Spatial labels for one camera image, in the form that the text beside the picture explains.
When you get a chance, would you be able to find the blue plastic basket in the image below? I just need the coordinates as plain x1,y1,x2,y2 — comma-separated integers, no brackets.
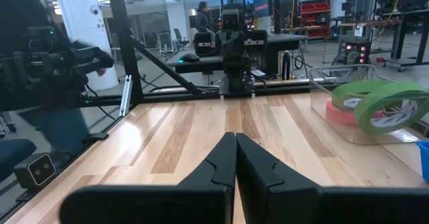
416,140,429,184

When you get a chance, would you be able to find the silver aluminium bar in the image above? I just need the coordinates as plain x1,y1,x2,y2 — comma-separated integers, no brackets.
119,75,133,117

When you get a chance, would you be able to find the black computer mouse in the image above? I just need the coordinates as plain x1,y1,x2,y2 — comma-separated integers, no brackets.
178,53,201,64

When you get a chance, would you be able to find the blue chair seat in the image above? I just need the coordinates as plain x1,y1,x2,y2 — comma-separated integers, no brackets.
0,138,37,183

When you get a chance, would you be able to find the black table-level camera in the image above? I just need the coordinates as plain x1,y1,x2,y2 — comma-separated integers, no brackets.
13,152,57,190

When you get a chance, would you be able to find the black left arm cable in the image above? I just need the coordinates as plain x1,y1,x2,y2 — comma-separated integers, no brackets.
229,0,256,21

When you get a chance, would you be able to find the black table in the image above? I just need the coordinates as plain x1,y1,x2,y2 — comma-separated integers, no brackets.
381,9,429,72

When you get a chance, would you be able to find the white office chair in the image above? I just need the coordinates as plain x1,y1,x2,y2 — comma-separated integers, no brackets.
157,32,175,54

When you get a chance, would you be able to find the clear plastic container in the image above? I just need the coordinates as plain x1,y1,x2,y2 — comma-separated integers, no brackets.
308,64,429,146

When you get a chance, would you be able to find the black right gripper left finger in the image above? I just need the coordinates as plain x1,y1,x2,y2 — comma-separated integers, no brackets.
59,132,237,224

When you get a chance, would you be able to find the black frame bracket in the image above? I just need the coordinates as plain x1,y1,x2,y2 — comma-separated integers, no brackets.
82,132,110,144

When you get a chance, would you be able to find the black box with red lights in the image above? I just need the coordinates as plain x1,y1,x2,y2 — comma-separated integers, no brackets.
345,41,371,66

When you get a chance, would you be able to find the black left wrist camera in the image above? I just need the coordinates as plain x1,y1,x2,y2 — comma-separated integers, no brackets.
220,8,241,31

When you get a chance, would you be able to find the shelf with red bins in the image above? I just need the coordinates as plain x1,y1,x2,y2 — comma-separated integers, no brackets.
298,0,332,39

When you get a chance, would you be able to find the white round column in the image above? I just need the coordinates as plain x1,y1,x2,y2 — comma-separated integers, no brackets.
53,0,120,91

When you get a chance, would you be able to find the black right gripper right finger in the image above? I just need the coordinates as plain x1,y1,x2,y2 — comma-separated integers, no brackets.
236,132,429,224

